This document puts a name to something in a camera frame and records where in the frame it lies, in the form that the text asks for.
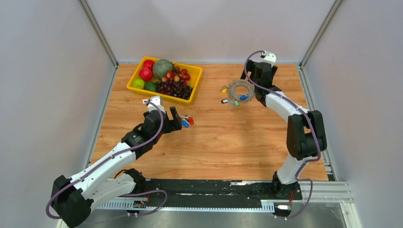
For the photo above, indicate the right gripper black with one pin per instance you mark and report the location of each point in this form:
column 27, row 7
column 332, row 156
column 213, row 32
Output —
column 250, row 66

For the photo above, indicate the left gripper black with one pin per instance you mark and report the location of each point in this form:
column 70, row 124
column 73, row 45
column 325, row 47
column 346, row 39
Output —
column 173, row 125

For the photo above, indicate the grey disc keyring with rings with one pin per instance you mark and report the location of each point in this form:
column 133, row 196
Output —
column 238, row 88

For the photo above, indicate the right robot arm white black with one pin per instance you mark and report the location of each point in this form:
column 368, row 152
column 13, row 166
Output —
column 306, row 137

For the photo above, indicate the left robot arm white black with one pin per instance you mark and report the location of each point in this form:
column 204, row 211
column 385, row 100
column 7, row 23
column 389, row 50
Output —
column 73, row 199

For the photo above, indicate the red tag key bunch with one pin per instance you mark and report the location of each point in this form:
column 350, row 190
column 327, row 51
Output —
column 188, row 119

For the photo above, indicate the dark purple grape bunch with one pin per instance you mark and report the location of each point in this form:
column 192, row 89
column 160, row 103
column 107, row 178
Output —
column 176, row 89

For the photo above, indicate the dark green lime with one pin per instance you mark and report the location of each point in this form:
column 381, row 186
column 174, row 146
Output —
column 151, row 86

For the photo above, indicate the red cherry bunch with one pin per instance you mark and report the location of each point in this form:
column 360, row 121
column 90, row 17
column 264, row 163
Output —
column 177, row 75

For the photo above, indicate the light green lime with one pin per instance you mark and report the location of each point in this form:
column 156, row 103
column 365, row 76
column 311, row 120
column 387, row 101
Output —
column 138, row 83

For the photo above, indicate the green melon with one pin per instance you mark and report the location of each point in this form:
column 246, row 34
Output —
column 161, row 67

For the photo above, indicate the red apple lower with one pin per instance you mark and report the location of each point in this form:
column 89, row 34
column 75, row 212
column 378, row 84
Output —
column 146, row 74

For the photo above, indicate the red apple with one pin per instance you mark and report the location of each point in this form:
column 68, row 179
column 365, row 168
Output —
column 148, row 64
column 146, row 74

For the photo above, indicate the red apple upper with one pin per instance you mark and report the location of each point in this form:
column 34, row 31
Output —
column 148, row 64

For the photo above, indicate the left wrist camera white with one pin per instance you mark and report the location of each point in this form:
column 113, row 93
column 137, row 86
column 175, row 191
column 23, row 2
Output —
column 154, row 103

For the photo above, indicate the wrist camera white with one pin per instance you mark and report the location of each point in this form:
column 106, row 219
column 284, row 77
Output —
column 154, row 103
column 268, row 57

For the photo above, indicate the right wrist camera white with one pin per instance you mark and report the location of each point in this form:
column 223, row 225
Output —
column 268, row 57

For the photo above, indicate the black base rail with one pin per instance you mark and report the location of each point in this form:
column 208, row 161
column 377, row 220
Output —
column 224, row 195

